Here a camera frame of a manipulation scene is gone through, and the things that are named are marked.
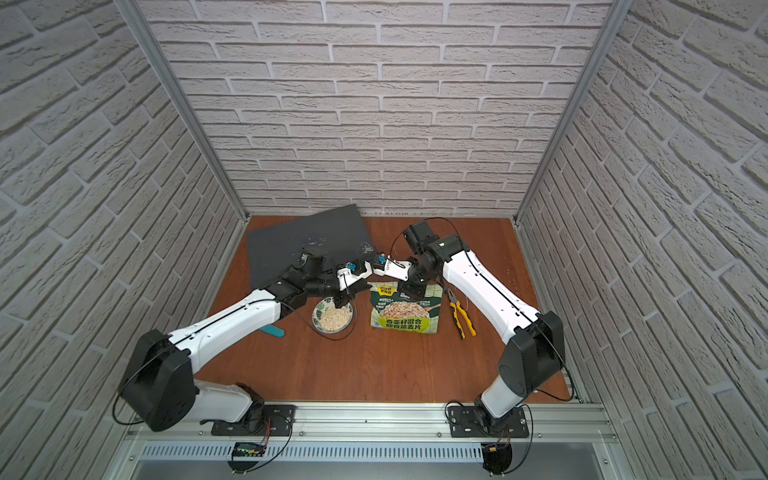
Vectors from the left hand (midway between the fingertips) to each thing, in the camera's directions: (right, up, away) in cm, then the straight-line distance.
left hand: (366, 273), depth 80 cm
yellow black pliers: (+27, -11, +14) cm, 32 cm away
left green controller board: (-28, -43, -8) cm, 52 cm away
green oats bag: (+7, -10, +1) cm, 13 cm away
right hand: (+9, -3, 0) cm, 9 cm away
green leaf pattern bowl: (-12, -15, +8) cm, 20 cm away
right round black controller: (+32, -43, -11) cm, 55 cm away
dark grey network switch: (-14, +13, +35) cm, 40 cm away
